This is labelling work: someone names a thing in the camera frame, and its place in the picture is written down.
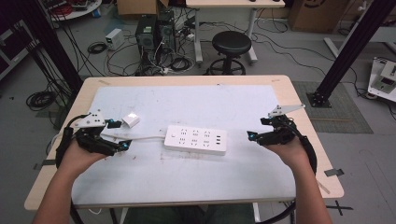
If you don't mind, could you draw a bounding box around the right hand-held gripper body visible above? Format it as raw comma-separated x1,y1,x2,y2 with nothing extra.
262,104,306,147

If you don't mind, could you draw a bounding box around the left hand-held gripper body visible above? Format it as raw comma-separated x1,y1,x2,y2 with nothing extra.
74,109,119,157

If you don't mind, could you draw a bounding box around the white charger adapter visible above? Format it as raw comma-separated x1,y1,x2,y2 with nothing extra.
121,112,141,129

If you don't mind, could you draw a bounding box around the white power strip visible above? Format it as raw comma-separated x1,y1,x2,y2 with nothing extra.
163,124,228,157

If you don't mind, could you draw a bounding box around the person's right hand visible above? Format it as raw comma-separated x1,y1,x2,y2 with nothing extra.
264,137,311,171

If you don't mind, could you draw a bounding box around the person's left hand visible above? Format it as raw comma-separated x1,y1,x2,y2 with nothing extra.
57,140,108,177

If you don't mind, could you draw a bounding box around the wooden table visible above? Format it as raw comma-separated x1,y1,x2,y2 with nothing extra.
23,74,345,212

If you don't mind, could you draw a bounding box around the grey tape piece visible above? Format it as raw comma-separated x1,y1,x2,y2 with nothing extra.
323,168,345,177
33,159,57,171

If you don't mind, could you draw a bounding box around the grey floor mat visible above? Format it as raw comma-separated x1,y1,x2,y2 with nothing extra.
292,81,374,134

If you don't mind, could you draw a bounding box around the white table mat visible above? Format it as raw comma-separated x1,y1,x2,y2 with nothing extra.
71,84,297,208

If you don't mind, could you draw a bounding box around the white power supply box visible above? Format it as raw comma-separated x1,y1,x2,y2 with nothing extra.
105,28,125,51

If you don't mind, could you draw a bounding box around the black round stool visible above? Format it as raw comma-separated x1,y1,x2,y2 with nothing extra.
205,30,252,77

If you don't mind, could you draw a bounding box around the black tape cross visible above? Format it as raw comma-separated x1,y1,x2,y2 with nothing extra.
325,200,354,217

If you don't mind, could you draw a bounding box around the black computer tower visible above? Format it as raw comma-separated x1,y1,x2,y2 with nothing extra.
135,14,158,52
156,10,177,54

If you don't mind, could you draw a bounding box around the white device on stand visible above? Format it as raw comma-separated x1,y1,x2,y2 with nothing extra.
367,57,396,104

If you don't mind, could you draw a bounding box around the round white table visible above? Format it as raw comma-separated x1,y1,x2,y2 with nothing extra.
40,0,103,22

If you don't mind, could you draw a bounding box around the large cardboard box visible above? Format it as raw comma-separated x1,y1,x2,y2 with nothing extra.
289,0,351,34

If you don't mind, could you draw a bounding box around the grey metal rack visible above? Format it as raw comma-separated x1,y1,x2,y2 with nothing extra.
0,18,40,82

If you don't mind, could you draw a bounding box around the white desk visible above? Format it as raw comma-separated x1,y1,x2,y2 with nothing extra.
185,0,286,64

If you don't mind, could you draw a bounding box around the white power strip cable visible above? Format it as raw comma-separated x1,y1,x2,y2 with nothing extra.
101,133,166,144

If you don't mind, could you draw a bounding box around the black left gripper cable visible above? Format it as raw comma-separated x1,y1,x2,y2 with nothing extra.
55,114,92,170

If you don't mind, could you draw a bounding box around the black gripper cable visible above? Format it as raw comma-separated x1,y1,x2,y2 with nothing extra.
257,119,318,224
55,114,92,170

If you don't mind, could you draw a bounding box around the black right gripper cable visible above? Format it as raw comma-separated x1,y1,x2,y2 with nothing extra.
257,119,318,224

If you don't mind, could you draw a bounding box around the black cable coil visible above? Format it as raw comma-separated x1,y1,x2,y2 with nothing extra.
87,41,108,55
25,90,59,112
169,56,192,73

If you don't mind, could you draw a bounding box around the black metal post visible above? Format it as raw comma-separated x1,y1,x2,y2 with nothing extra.
18,0,84,94
306,0,396,108

